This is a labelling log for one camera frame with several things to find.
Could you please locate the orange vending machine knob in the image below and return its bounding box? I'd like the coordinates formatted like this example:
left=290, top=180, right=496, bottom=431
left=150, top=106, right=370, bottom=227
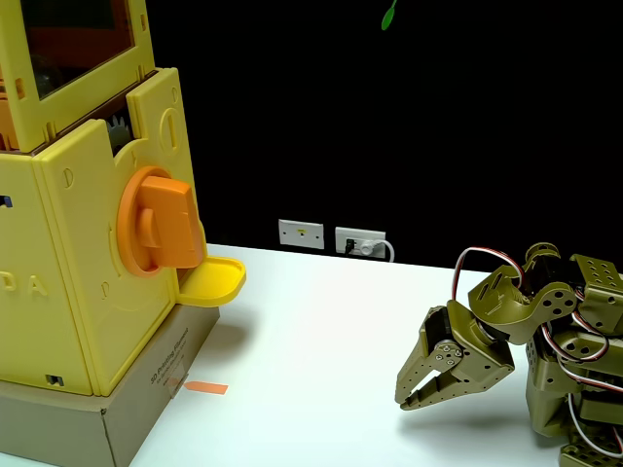
left=117, top=165, right=204, bottom=278

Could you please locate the yellow toy vending machine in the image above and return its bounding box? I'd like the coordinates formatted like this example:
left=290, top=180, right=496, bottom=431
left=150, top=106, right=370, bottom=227
left=0, top=0, right=208, bottom=396

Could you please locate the orange tape strip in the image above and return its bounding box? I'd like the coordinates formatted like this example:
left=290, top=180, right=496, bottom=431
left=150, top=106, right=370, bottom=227
left=183, top=380, right=230, bottom=397

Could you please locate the yellow dispensing tray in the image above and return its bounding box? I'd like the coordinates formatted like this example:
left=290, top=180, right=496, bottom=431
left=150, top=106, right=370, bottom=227
left=175, top=256, right=247, bottom=308

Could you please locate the clear tape tab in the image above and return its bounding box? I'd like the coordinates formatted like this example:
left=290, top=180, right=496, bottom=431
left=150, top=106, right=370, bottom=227
left=163, top=372, right=190, bottom=400

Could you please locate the brown cardboard box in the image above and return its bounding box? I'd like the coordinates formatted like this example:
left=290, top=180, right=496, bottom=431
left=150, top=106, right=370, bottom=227
left=0, top=304, right=221, bottom=467

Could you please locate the green leaf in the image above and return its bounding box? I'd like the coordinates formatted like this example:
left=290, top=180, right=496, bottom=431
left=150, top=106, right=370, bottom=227
left=380, top=0, right=400, bottom=31

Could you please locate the grey plastic gear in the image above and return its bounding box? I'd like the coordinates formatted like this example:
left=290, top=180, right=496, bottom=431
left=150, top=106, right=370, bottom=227
left=106, top=114, right=133, bottom=148

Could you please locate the red white black servo cable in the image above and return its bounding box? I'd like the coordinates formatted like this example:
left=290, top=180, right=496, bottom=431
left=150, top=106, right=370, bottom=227
left=452, top=245, right=531, bottom=301
left=528, top=286, right=623, bottom=461

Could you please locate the white plug with cable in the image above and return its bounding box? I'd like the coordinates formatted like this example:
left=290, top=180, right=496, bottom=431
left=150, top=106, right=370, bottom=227
left=357, top=237, right=396, bottom=263

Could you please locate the white wall socket plate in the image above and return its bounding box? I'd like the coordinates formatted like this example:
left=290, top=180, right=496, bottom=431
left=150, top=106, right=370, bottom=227
left=334, top=226, right=387, bottom=258

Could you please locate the white blank wall plate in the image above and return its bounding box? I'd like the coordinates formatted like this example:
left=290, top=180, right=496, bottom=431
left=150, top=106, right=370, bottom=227
left=277, top=218, right=325, bottom=251

